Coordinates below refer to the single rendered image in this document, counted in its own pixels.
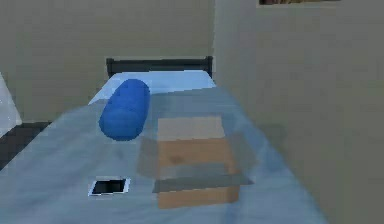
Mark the black telephone with white rim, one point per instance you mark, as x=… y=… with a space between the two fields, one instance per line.
x=109 y=186

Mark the open brown cardboard box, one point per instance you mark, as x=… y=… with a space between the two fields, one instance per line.
x=196 y=156

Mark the blue bolster pillow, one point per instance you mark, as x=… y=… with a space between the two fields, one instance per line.
x=125 y=110

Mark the blue bed with black headboard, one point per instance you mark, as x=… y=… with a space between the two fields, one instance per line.
x=66 y=160

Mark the framed picture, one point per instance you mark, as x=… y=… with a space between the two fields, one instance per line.
x=296 y=1

